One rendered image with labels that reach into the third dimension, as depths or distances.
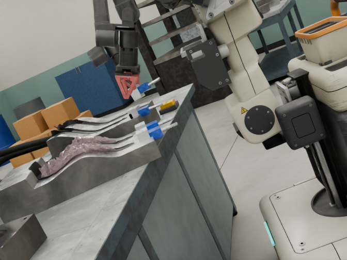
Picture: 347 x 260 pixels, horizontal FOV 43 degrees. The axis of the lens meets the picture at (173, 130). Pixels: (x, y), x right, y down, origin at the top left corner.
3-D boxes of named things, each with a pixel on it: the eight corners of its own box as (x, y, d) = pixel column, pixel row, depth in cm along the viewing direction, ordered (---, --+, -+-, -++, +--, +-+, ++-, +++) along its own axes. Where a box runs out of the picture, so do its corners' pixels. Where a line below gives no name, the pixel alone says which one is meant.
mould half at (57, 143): (160, 119, 183) (147, 90, 180) (147, 139, 159) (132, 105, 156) (60, 158, 196) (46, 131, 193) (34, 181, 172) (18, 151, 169)
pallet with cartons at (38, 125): (103, 133, 696) (82, 91, 680) (83, 152, 621) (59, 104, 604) (43, 156, 733) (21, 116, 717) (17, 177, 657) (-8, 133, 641)
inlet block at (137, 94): (165, 83, 173) (158, 71, 172) (162, 84, 168) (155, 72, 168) (138, 99, 176) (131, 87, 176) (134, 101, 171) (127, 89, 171)
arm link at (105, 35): (133, 7, 127) (137, 8, 135) (94, 5, 127) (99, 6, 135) (132, 49, 130) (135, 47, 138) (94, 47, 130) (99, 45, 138)
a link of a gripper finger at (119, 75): (114, 99, 133) (114, 68, 130) (117, 95, 140) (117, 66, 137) (136, 100, 133) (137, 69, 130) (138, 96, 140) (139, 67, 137)
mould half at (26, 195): (155, 138, 155) (142, 110, 153) (161, 157, 130) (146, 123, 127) (25, 197, 154) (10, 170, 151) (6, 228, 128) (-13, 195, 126)
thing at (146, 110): (167, 108, 164) (161, 95, 163) (164, 112, 159) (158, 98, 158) (136, 120, 167) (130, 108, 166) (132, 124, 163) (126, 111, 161)
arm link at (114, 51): (114, 36, 169) (115, 39, 174) (99, 46, 169) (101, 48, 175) (123, 52, 169) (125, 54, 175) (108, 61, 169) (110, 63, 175)
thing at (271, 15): (311, 44, 665) (290, -15, 645) (303, 76, 499) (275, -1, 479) (267, 60, 696) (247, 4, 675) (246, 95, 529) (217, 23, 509)
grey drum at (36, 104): (60, 134, 895) (40, 96, 875) (62, 138, 839) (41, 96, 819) (33, 148, 881) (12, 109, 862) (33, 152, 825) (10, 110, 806)
